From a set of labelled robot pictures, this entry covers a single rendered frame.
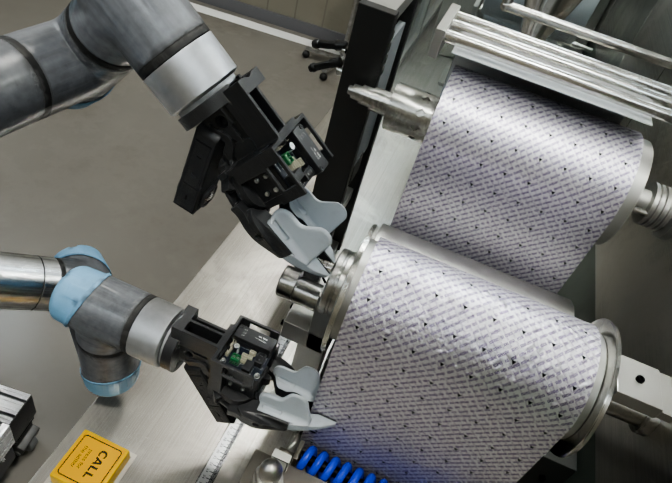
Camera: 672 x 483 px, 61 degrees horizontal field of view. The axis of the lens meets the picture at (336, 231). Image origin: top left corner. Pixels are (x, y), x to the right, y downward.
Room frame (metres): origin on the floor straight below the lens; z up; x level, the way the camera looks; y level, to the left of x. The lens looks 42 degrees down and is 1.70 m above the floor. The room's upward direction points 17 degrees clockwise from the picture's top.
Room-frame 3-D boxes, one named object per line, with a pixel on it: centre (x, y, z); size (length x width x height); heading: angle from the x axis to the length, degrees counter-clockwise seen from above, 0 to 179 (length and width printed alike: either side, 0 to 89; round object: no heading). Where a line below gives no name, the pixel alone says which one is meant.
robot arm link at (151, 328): (0.39, 0.17, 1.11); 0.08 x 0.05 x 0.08; 171
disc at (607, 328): (0.38, -0.29, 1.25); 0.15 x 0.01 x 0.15; 171
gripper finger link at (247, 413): (0.35, 0.03, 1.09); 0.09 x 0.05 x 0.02; 80
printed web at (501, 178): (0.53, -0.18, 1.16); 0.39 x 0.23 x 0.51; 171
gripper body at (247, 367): (0.38, 0.09, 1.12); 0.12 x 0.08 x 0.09; 81
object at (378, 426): (0.34, -0.15, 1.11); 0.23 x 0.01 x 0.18; 81
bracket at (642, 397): (0.37, -0.33, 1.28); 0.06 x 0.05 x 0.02; 81
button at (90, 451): (0.30, 0.22, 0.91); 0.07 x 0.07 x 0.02; 81
